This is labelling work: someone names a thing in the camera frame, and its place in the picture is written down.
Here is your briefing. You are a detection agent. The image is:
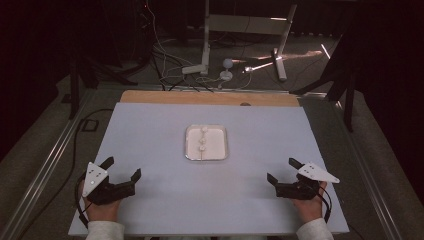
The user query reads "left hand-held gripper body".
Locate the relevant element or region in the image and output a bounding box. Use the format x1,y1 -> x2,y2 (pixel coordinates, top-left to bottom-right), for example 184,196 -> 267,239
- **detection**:
81,161 -> 137,206

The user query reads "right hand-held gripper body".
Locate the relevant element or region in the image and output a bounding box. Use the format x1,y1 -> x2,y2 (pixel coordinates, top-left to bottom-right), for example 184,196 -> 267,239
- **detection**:
275,161 -> 341,201

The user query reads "person's left hand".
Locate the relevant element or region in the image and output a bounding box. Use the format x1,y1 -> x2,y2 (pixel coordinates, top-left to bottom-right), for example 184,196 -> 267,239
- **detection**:
82,196 -> 122,223

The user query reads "person's right hand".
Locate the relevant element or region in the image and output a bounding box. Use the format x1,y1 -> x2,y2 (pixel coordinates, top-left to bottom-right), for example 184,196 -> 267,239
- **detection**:
292,180 -> 329,224

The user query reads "square metal tray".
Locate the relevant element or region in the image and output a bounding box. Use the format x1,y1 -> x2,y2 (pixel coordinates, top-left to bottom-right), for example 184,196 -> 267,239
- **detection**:
183,123 -> 230,162

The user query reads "white table board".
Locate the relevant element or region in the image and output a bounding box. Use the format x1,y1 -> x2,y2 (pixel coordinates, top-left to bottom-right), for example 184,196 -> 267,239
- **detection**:
67,101 -> 350,237

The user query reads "wooden skewer with white pieces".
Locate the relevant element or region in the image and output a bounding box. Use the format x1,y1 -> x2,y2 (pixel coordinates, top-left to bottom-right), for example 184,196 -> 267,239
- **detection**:
198,125 -> 209,161

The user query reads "black tripod stand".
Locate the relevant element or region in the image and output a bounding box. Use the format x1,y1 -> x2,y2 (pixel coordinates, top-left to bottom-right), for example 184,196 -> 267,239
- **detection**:
67,54 -> 138,121
289,31 -> 356,133

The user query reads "white round device on base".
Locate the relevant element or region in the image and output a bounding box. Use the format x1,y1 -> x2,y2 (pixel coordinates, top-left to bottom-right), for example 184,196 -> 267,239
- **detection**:
219,58 -> 234,82

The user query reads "white power strip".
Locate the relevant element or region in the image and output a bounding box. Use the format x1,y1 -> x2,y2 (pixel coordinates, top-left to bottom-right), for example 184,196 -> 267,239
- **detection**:
181,63 -> 208,76

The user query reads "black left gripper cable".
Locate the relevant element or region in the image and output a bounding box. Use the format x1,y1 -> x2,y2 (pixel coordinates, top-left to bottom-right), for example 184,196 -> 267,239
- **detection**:
74,172 -> 92,230

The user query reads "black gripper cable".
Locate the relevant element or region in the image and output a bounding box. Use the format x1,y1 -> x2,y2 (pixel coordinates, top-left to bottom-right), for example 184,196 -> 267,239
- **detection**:
312,185 -> 334,224
74,172 -> 92,230

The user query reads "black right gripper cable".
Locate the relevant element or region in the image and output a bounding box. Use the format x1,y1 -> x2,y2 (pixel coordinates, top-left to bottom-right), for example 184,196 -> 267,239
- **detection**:
312,185 -> 334,224

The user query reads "long black floor cable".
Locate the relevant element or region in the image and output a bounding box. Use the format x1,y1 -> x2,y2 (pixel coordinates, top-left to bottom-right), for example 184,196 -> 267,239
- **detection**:
16,107 -> 115,240

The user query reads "black square floor frame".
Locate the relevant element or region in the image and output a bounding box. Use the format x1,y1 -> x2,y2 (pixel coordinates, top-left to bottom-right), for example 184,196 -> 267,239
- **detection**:
80,118 -> 100,133

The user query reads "metal floor rail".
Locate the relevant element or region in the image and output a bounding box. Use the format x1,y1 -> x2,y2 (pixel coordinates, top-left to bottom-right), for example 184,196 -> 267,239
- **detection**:
332,99 -> 405,240
0,87 -> 98,240

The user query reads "white floor cable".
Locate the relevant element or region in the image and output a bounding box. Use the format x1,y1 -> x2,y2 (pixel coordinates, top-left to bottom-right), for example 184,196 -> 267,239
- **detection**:
145,0 -> 204,88

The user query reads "white metal stand frame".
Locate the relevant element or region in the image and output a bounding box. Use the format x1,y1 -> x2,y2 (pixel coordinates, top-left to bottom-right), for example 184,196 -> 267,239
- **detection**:
200,0 -> 298,82

